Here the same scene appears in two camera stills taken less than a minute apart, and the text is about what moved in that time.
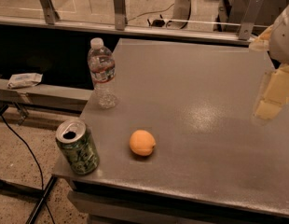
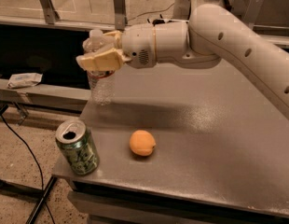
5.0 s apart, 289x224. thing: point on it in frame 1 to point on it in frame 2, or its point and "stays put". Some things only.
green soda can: [77, 146] stays put
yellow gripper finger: [279, 90] to [106, 60]
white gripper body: [283, 39] to [138, 46]
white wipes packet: [24, 79] stays put
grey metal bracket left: [49, 13] stays put
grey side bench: [43, 95] stays put
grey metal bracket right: [251, 14] stays put
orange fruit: [142, 143] stays put
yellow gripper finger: [262, 42] to [116, 36]
